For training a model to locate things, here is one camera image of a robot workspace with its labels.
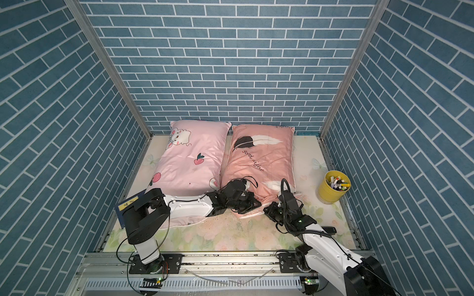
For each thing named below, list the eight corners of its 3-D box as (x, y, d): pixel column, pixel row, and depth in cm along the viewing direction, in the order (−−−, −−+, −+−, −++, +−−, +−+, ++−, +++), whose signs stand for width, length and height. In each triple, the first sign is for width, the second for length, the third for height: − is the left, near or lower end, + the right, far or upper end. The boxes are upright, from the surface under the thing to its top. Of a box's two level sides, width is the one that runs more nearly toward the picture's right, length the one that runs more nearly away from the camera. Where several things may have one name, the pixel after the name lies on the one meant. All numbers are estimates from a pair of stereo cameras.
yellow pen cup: (317, 206, 93) (328, 191, 81) (312, 186, 100) (321, 170, 88) (340, 206, 93) (354, 191, 81) (333, 186, 100) (345, 170, 88)
